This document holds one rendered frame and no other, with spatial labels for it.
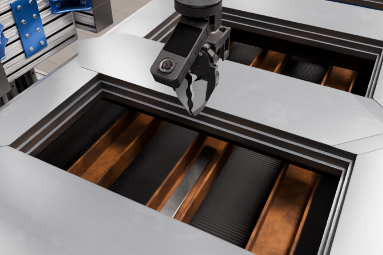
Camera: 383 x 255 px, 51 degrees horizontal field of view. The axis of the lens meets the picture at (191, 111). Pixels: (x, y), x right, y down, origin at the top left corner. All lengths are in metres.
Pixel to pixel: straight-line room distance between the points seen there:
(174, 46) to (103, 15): 0.84
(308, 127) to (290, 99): 0.09
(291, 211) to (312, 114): 0.21
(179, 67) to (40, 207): 0.30
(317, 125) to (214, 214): 0.37
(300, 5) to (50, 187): 0.87
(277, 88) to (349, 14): 0.44
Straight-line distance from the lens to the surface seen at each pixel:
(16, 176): 0.74
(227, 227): 1.01
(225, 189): 1.08
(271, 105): 0.83
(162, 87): 0.87
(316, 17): 1.20
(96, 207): 0.65
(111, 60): 0.97
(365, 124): 0.84
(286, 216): 0.88
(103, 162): 0.98
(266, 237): 0.84
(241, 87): 0.87
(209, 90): 0.66
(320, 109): 0.85
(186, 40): 0.60
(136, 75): 0.91
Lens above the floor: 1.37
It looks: 39 degrees down
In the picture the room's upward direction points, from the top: straight up
